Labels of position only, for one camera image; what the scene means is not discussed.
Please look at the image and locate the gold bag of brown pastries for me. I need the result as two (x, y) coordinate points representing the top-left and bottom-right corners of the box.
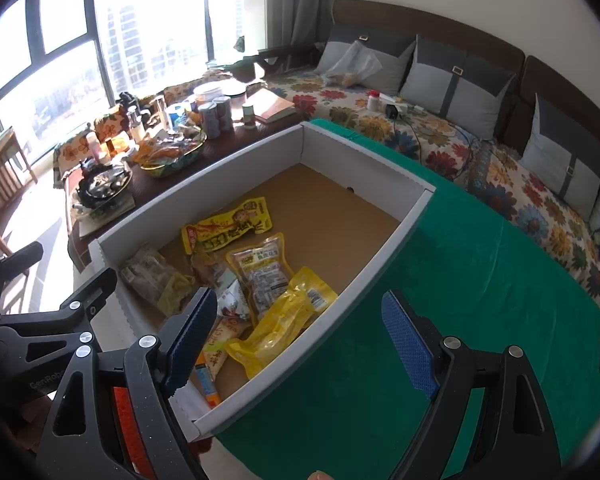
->
(120, 243), (196, 318)

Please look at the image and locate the orange sausage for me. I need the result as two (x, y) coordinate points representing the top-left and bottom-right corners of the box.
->
(194, 353), (222, 408)

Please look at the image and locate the clear long stick snack packet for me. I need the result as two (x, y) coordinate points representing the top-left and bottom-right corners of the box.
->
(190, 252), (236, 292)

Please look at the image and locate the yellow red snack packet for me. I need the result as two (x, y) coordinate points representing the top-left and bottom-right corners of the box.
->
(181, 196), (273, 256)

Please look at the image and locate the beige cracker packet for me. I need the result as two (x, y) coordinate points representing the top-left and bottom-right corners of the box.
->
(202, 318), (252, 380)

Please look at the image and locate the peanut snack bag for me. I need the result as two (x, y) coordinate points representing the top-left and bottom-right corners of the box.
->
(225, 232), (294, 325)

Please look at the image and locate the bright yellow snack bag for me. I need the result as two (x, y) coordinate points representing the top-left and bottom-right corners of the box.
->
(224, 266), (338, 379)

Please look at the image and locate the white red triangular snack bag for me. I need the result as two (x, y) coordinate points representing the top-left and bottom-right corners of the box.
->
(216, 278), (251, 322)

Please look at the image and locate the wooden chair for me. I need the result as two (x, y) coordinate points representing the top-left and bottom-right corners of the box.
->
(0, 127), (38, 256)

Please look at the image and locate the black ashtray dish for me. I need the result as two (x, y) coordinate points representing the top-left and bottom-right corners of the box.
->
(74, 162), (132, 210)

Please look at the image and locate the green patterned snack bowl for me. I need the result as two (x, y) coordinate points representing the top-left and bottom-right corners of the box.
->
(133, 131), (207, 179)

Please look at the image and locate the green tablecloth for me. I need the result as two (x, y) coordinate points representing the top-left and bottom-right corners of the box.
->
(219, 127), (600, 479)

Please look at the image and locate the white cardboard box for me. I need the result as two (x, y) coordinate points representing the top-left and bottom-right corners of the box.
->
(88, 122), (434, 441)

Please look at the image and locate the dark wooden side table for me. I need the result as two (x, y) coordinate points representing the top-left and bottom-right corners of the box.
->
(66, 86), (301, 273)

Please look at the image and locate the brown book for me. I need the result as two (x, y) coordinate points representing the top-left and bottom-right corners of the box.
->
(245, 88), (296, 124)

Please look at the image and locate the floral bed sheet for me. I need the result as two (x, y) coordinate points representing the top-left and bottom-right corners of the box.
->
(162, 66), (600, 340)

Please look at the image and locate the grey pillow centre right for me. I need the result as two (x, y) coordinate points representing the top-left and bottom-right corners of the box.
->
(520, 94), (600, 220)

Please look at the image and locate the small white red-cap bottle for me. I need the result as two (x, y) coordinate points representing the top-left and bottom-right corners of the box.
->
(366, 90), (380, 112)

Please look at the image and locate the white power strip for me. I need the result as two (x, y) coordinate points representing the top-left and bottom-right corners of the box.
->
(379, 93), (425, 119)

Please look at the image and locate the white plastic bag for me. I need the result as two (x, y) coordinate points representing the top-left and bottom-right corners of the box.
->
(322, 40), (382, 88)

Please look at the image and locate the grey pillow centre left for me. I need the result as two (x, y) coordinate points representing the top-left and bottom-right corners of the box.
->
(400, 36), (515, 140)

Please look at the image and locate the grey pillow far left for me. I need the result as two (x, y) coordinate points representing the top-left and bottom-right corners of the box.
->
(315, 22), (416, 94)

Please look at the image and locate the grey curtain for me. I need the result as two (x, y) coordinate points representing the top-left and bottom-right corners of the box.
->
(265, 0), (334, 48)

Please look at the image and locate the brown headboard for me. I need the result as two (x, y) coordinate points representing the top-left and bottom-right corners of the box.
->
(331, 0), (600, 162)

